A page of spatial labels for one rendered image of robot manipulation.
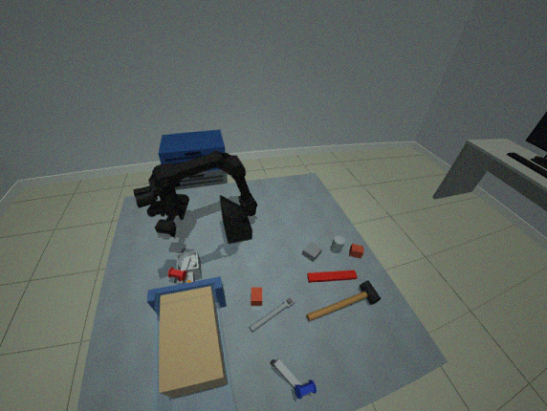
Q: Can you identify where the grey cylinder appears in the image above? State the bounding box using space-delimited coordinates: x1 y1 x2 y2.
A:
331 235 345 253

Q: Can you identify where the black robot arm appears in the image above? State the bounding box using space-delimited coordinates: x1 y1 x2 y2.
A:
133 151 257 224

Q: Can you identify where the small red block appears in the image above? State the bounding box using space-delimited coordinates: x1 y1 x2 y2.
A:
349 244 364 258
252 287 262 306

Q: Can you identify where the red flat bar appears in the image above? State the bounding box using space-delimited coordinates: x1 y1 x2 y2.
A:
307 270 358 282

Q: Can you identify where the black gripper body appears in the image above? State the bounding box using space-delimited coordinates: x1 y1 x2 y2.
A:
155 193 189 234

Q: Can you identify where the mallet with wooden handle and black head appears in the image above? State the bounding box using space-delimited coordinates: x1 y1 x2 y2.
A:
307 280 381 320

